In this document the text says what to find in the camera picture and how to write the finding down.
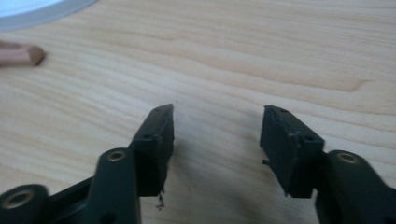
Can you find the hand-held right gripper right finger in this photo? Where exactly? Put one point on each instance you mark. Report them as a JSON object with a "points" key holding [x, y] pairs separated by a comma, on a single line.
{"points": [[295, 155]]}

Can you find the white plate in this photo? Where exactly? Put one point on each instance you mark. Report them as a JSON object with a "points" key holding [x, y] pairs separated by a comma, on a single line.
{"points": [[28, 11]]}

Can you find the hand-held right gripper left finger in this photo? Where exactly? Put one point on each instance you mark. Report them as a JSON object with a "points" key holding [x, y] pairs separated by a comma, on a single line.
{"points": [[152, 155]]}

